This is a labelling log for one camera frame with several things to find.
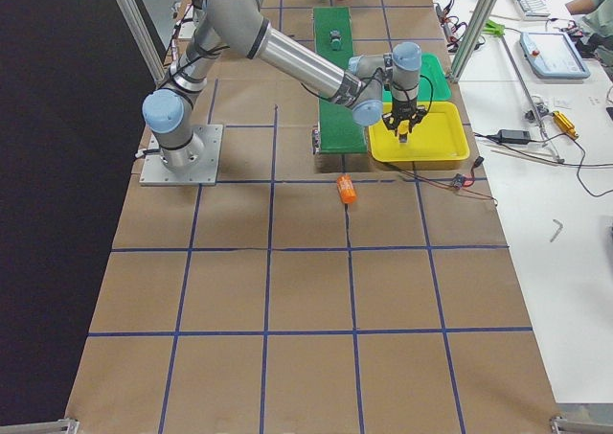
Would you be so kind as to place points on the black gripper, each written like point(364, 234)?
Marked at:
point(403, 111)

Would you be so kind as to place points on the yellow mushroom push button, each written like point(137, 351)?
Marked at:
point(403, 138)

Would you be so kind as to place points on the orange cylinder with white numbers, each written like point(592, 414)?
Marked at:
point(346, 189)

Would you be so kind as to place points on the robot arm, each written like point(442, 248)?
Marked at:
point(375, 89)

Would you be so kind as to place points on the yellow plastic tray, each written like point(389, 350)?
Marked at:
point(439, 137)

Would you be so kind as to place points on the green plastic tray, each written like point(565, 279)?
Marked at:
point(433, 83)

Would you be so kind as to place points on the small motor controller board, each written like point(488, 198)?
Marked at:
point(460, 181)

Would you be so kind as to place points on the black power adapter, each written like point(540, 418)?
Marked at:
point(514, 136)

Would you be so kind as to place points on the gold resistor block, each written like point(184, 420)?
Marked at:
point(564, 124)

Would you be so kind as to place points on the teach pendant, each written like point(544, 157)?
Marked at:
point(553, 56)

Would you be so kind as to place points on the allen key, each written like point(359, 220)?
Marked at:
point(559, 227)

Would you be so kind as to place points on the aluminium frame post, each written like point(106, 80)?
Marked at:
point(475, 26)

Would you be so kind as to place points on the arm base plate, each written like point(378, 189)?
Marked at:
point(195, 164)

